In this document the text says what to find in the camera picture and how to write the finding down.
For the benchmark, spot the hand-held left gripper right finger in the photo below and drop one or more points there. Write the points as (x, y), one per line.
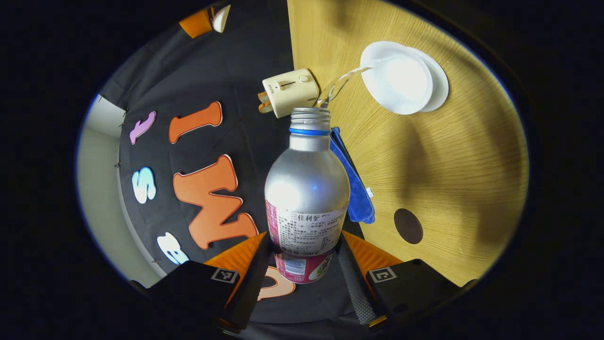
(354, 283)

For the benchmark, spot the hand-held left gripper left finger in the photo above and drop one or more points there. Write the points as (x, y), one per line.
(250, 283)

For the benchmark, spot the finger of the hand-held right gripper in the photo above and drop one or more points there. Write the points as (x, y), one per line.
(196, 23)

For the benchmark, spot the dark round coaster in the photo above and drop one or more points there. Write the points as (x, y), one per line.
(408, 226)

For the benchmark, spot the silver water bottle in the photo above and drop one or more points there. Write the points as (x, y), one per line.
(304, 189)

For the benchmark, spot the black backdrop cloth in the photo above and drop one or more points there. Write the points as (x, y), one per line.
(212, 71)

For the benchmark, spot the blue towel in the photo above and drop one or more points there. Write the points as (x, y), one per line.
(358, 193)

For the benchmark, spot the toast slice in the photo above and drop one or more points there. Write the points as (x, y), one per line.
(263, 97)
(266, 107)

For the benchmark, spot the white toaster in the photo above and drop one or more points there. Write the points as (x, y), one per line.
(292, 92)

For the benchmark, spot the white saucer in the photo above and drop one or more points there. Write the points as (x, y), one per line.
(441, 82)

